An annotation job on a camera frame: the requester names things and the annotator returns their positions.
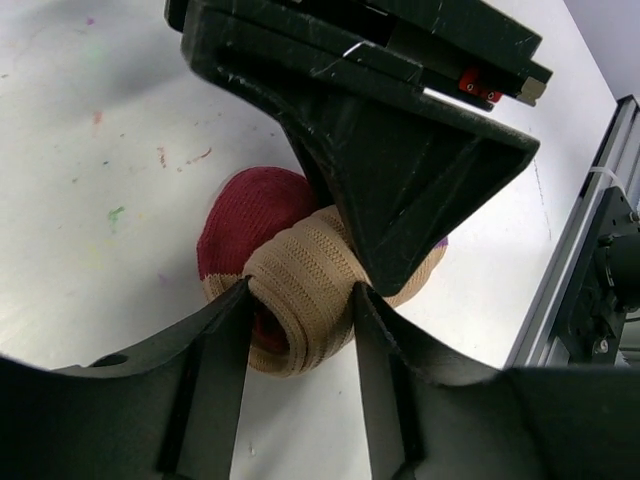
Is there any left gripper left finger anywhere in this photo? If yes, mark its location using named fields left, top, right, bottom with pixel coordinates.
left=1, top=281, right=250, bottom=479

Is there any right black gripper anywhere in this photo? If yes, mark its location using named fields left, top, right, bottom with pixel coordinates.
left=164, top=1, right=552, bottom=295

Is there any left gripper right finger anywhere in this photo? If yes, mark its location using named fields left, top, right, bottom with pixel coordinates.
left=352, top=283, right=639, bottom=479

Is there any tan maroon purple striped sock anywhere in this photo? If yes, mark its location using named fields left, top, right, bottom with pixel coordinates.
left=196, top=167, right=450, bottom=376

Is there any aluminium front rail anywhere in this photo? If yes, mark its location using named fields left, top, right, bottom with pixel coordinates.
left=506, top=95, right=639, bottom=367

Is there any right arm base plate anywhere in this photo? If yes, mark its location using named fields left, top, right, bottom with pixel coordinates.
left=554, top=187, right=639, bottom=364

